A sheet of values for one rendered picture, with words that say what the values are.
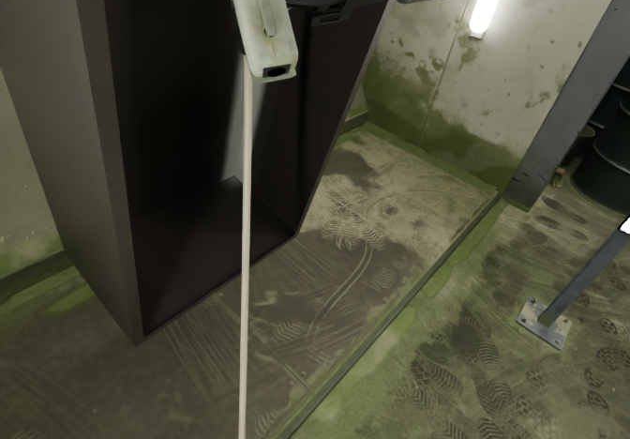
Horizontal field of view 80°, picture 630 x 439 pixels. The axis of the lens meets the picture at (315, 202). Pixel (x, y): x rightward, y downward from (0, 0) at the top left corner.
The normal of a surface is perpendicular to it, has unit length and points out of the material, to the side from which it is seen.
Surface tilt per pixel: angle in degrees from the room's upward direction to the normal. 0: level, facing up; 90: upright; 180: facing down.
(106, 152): 102
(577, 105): 90
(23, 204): 57
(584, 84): 90
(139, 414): 0
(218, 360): 0
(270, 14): 46
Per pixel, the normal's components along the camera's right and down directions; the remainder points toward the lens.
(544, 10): -0.66, 0.41
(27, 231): 0.69, 0.00
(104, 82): 0.71, 0.64
